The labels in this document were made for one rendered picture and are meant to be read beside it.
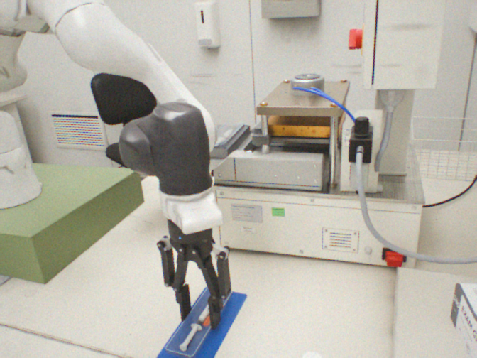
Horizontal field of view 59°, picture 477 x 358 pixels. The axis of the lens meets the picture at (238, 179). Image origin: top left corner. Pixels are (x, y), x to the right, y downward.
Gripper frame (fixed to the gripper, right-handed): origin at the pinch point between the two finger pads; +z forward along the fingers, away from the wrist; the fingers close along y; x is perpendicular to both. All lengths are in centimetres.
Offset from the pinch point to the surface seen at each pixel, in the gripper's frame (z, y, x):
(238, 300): 4.6, -4.0, -9.4
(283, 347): 4.6, -16.4, 0.2
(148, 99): 7, 126, -178
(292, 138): -23.3, -9.2, -33.3
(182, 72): -9, 106, -192
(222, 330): 4.6, -4.2, -0.3
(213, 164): -16.1, 10.1, -31.1
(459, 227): 4, -48, -52
